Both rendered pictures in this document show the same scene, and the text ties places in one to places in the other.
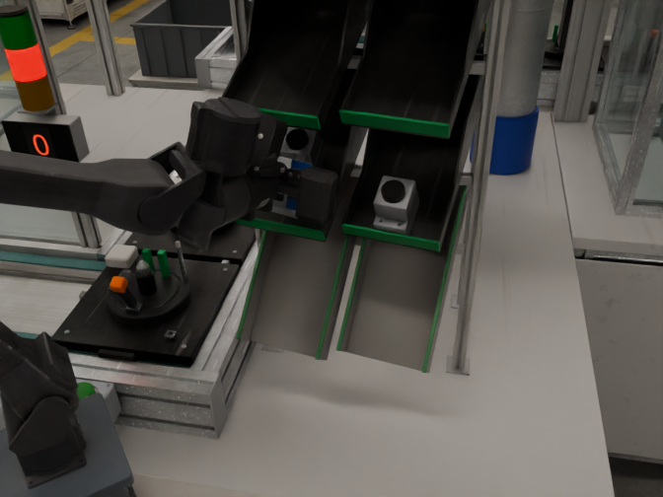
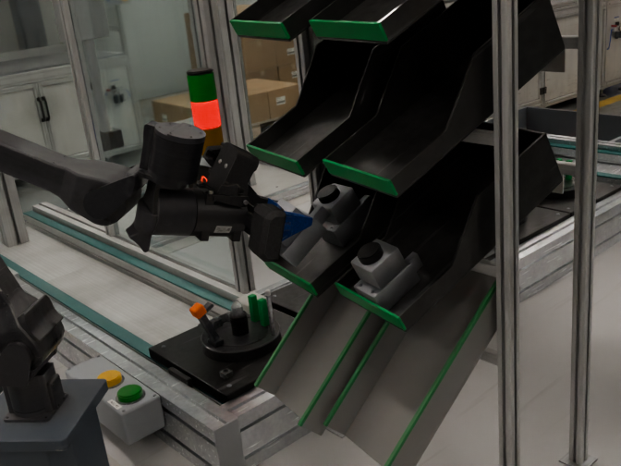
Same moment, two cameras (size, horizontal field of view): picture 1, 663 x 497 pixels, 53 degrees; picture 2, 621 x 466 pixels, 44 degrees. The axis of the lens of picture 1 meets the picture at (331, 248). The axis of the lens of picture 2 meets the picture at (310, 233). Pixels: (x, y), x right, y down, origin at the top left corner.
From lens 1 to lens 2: 0.54 m
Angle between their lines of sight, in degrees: 37
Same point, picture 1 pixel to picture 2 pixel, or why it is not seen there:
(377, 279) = (399, 367)
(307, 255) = (347, 324)
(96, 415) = (87, 393)
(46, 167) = (33, 151)
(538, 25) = not seen: outside the picture
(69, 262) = (221, 300)
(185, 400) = (200, 432)
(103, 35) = not seen: hidden behind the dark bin
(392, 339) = (386, 435)
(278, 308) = (307, 371)
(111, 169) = (84, 165)
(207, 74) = not seen: hidden behind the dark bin
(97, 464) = (53, 424)
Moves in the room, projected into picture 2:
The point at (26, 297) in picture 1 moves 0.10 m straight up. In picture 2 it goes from (177, 320) to (169, 275)
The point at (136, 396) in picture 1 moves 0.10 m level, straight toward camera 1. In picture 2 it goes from (174, 416) to (148, 456)
